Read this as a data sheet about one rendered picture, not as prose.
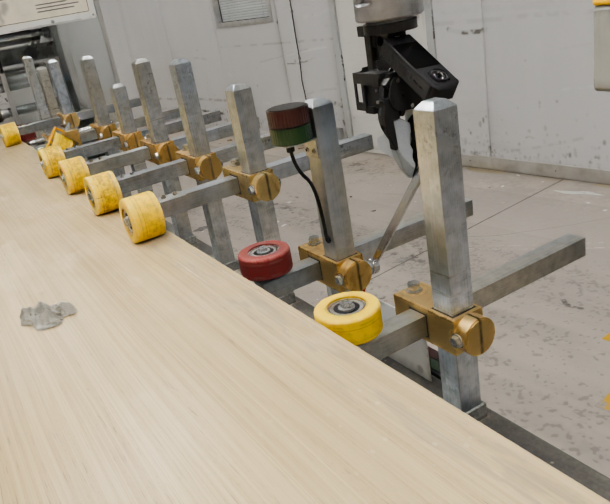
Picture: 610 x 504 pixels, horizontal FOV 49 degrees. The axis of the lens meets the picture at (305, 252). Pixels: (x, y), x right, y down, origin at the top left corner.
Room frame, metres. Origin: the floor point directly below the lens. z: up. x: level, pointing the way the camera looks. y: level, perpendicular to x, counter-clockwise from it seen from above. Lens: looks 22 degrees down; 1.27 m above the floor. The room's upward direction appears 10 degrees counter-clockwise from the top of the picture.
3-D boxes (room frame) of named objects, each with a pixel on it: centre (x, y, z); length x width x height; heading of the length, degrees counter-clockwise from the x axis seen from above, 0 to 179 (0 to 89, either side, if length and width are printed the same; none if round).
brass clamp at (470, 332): (0.75, -0.16, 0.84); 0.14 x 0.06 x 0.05; 28
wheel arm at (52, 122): (2.55, 0.75, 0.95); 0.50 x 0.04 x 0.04; 118
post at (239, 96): (1.17, 0.06, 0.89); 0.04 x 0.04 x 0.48; 28
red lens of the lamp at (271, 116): (0.93, -0.01, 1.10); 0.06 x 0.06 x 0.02
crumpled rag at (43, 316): (0.85, 0.37, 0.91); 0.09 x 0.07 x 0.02; 53
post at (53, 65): (2.50, 0.76, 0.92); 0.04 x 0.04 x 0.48; 28
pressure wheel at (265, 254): (0.93, 0.06, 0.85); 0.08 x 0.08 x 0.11
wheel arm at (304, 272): (1.03, -0.11, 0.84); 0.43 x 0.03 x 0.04; 118
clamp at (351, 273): (0.97, -0.04, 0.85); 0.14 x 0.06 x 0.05; 28
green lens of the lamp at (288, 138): (0.93, -0.01, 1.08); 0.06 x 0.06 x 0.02
